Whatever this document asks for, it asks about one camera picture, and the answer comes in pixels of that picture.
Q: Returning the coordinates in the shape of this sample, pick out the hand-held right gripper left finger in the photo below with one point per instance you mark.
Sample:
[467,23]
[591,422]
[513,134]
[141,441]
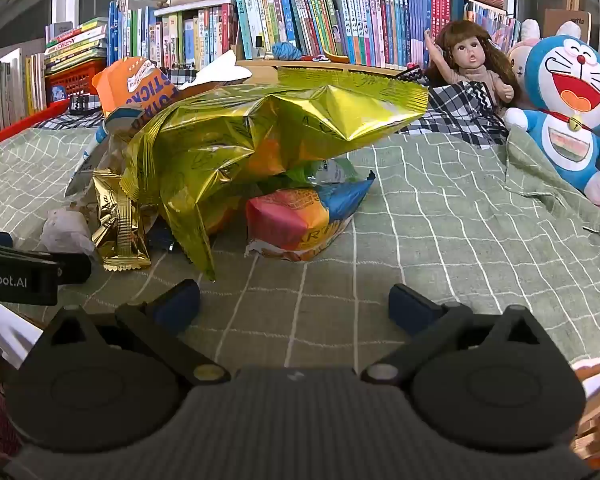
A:
[177,306]

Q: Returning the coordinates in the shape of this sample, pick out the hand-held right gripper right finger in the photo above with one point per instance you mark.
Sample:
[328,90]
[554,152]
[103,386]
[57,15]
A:
[411,306]

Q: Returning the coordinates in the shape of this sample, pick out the small gold foil wrapper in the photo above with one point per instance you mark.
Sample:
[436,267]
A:
[122,230]

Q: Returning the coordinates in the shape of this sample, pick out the white and blue packet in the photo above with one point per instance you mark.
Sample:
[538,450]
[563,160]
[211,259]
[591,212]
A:
[92,152]

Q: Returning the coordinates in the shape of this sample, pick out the green snack packet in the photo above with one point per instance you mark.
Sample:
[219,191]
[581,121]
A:
[292,176]

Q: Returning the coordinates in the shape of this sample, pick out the large yellow-gold foil wrapper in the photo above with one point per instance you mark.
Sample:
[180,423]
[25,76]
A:
[240,125]

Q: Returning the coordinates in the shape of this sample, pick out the orange snack bag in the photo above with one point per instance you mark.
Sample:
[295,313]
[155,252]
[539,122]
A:
[130,82]

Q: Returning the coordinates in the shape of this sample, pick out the row of upright books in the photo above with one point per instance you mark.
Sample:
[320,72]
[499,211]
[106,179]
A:
[7,90]
[340,20]
[180,35]
[490,22]

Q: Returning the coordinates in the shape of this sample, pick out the stack of flat books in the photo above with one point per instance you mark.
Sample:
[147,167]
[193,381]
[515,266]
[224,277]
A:
[77,45]

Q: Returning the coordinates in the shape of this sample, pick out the crumpled white tissue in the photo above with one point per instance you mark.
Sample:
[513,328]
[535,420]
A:
[67,232]

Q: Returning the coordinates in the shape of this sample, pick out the green checked blanket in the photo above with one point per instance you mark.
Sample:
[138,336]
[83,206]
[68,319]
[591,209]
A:
[430,240]

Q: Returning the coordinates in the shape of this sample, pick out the red plastic tray rim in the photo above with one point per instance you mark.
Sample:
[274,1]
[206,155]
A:
[20,130]

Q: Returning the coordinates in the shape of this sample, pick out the red blue orange snack packet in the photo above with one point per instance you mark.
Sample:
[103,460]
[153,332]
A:
[290,220]

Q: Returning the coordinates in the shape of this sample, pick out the red plastic basket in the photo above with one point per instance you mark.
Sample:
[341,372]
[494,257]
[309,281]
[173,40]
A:
[75,80]

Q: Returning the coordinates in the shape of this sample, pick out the black and white plaid cloth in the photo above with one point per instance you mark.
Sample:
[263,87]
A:
[455,110]

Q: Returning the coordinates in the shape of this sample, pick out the black and white gingham cloth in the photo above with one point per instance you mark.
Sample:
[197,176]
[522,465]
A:
[177,76]

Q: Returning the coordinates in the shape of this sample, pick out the white paper sheet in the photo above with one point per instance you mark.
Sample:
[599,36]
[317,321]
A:
[220,72]

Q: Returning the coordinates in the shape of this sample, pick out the brown-haired doll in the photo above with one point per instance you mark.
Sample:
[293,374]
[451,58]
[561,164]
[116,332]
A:
[472,62]

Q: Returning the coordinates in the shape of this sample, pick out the blue cat plush toy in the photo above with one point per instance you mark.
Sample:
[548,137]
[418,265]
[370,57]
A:
[572,110]

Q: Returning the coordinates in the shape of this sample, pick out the wooden shelf board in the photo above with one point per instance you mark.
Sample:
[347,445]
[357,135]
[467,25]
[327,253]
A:
[300,66]

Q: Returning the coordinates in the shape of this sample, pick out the pink rabbit plush toy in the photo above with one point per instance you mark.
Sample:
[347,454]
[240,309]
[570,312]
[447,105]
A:
[517,57]

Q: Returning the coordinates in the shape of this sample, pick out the blue yarn ball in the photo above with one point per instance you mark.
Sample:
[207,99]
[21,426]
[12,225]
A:
[286,51]

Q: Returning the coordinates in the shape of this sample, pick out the cardboard box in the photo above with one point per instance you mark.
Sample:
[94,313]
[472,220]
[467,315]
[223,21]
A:
[567,22]

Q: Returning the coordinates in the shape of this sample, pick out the bed frame with white panel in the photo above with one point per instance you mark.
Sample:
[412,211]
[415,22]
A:
[5,330]

